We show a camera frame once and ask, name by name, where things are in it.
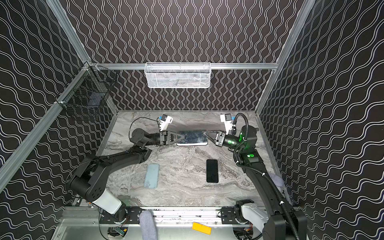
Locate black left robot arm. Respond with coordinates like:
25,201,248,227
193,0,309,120
66,128,185,223

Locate light blue phone case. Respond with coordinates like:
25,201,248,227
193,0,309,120
144,164,160,189

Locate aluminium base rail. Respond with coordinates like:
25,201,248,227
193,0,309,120
59,205,304,229

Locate dark blue smartphone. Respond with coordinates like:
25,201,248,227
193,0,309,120
206,159,219,183

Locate yellow block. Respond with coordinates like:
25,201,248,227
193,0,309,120
192,222,212,235

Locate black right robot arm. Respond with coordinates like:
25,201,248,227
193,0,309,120
204,126,307,240

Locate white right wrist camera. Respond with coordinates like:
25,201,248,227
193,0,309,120
220,114,233,135

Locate white wire mesh basket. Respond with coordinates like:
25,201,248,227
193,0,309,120
144,62,212,89

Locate lavender cloth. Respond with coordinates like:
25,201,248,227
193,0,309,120
269,173,284,190

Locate black corrugated cable conduit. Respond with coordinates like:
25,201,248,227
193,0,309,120
232,112,301,240

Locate black wire mesh basket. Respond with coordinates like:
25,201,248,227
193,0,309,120
59,66,118,121

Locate white smartphone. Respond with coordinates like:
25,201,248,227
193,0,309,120
176,130,208,146

